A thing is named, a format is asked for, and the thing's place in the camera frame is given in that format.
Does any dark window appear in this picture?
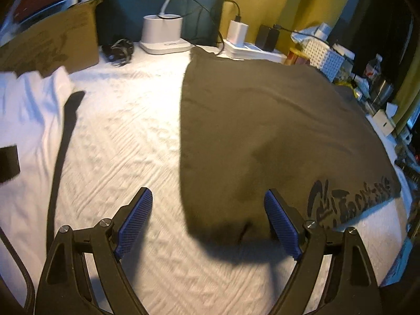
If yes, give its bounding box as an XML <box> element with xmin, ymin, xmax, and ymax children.
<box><xmin>335</xmin><ymin>0</ymin><xmax>414</xmax><ymax>82</ymax></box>

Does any small white box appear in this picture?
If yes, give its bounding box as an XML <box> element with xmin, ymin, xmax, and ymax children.
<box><xmin>372</xmin><ymin>109</ymin><xmax>396</xmax><ymax>137</ymax></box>

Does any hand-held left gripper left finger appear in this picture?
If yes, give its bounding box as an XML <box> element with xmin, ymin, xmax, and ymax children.
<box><xmin>34</xmin><ymin>187</ymin><xmax>155</xmax><ymax>315</ymax></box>

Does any white tissue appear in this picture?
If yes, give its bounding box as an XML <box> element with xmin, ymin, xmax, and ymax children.
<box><xmin>292</xmin><ymin>26</ymin><xmax>317</xmax><ymax>45</ymax></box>

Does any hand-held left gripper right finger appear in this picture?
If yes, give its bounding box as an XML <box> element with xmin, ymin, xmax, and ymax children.
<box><xmin>264</xmin><ymin>188</ymin><xmax>383</xmax><ymax>315</ymax></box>

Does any black charger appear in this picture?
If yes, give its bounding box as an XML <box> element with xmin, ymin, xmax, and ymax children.
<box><xmin>255</xmin><ymin>24</ymin><xmax>280</xmax><ymax>52</ymax></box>

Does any thick black cable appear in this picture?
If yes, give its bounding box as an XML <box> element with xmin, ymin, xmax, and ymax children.
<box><xmin>0</xmin><ymin>226</ymin><xmax>36</xmax><ymax>309</ymax></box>

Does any yellow snack packet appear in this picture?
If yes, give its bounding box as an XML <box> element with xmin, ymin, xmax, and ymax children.
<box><xmin>335</xmin><ymin>72</ymin><xmax>360</xmax><ymax>92</ymax></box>

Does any black cable bundle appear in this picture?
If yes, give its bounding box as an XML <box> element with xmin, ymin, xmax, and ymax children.
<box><xmin>102</xmin><ymin>39</ymin><xmax>134</xmax><ymax>66</ymax></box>

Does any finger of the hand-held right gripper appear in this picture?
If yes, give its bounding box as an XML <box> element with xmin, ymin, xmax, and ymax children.
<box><xmin>395</xmin><ymin>159</ymin><xmax>420</xmax><ymax>184</ymax></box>

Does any white charger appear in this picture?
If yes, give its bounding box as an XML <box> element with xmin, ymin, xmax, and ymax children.
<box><xmin>228</xmin><ymin>20</ymin><xmax>246</xmax><ymax>45</ymax></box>

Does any white cloth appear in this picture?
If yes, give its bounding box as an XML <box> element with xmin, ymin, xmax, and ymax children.
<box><xmin>0</xmin><ymin>66</ymin><xmax>75</xmax><ymax>204</ymax></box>

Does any white textured table cover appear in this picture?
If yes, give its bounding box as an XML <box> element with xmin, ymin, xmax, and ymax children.
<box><xmin>0</xmin><ymin>46</ymin><xmax>411</xmax><ymax>315</ymax></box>

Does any black strap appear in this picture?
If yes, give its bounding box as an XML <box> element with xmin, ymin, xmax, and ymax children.
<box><xmin>46</xmin><ymin>91</ymin><xmax>86</xmax><ymax>242</ymax></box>

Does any black webbing piece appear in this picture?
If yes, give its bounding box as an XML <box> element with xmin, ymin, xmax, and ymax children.
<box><xmin>0</xmin><ymin>145</ymin><xmax>21</xmax><ymax>183</ymax></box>

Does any brown t-shirt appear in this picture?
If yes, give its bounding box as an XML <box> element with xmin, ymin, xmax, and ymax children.
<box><xmin>180</xmin><ymin>46</ymin><xmax>402</xmax><ymax>246</ymax></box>

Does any white desk lamp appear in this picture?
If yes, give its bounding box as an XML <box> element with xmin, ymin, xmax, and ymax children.
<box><xmin>140</xmin><ymin>0</ymin><xmax>192</xmax><ymax>55</ymax></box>

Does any cardboard box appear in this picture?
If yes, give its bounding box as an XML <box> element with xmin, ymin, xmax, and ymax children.
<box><xmin>0</xmin><ymin>0</ymin><xmax>100</xmax><ymax>81</ymax></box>

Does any white perforated basket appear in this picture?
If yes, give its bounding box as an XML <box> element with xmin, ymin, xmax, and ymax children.
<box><xmin>302</xmin><ymin>36</ymin><xmax>345</xmax><ymax>82</ymax></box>

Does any clear plastic bottle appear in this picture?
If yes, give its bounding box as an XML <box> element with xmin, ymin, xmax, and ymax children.
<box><xmin>365</xmin><ymin>54</ymin><xmax>383</xmax><ymax>82</ymax></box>

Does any white power strip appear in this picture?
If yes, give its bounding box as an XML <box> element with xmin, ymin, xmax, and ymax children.
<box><xmin>223</xmin><ymin>39</ymin><xmax>287</xmax><ymax>64</ymax></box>

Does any steel tumbler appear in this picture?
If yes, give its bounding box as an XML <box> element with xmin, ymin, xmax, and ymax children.
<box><xmin>369</xmin><ymin>77</ymin><xmax>394</xmax><ymax>112</ymax></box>

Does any black lamp cable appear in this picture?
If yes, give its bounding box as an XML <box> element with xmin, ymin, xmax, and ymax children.
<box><xmin>157</xmin><ymin>0</ymin><xmax>242</xmax><ymax>56</ymax></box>

